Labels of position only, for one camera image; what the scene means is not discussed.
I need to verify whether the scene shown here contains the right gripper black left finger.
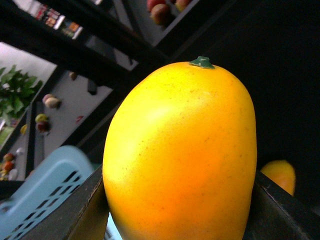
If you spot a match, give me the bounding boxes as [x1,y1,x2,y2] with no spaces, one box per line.
[22,166,110,240]

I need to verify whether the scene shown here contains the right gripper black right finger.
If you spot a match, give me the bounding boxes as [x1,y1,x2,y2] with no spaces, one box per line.
[243,171,320,240]

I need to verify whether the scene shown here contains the light blue plastic basket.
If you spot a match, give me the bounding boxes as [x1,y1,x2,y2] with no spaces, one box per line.
[0,145,121,240]

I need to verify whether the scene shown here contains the yellow orange mango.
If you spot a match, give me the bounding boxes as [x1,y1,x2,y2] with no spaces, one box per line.
[102,56,257,240]

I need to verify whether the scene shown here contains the green potted plant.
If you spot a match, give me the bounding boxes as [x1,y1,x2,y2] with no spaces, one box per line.
[0,65,44,123]

